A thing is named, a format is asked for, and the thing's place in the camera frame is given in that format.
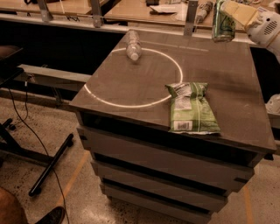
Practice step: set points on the metal bracket post right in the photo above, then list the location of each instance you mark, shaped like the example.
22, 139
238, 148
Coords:
190, 17

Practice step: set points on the clear plastic water bottle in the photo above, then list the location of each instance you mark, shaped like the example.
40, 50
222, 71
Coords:
133, 45

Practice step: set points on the metal bracket post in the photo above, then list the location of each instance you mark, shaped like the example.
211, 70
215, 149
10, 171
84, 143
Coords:
97, 13
45, 13
190, 17

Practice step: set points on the green chip bag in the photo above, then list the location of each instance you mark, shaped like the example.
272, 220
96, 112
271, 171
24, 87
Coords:
190, 110

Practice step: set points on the green soda can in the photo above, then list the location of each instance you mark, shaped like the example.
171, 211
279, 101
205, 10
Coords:
223, 29

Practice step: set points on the dark chair seat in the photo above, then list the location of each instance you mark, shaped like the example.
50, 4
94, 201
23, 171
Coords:
9, 69

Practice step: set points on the black shoe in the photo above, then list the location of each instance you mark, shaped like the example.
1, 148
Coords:
56, 216

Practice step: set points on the white papers on desk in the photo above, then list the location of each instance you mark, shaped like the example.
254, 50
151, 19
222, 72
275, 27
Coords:
167, 8

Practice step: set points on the black chair base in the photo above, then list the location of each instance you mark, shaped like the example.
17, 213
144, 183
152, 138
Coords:
9, 145

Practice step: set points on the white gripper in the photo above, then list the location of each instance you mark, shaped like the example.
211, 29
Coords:
263, 28

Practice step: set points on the metal bracket post left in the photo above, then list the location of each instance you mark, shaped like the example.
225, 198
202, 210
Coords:
45, 13

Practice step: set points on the grey drawer cabinet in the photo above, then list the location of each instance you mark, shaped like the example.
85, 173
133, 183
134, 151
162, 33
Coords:
124, 122

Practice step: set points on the rolled grey object on desk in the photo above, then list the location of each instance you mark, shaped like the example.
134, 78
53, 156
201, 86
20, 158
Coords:
204, 10

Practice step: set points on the brown trouser knee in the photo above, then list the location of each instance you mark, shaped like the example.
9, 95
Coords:
11, 211

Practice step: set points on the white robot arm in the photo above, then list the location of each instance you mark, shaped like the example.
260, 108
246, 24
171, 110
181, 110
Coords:
262, 27

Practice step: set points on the metal bracket post middle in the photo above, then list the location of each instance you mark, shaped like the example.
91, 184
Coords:
97, 13

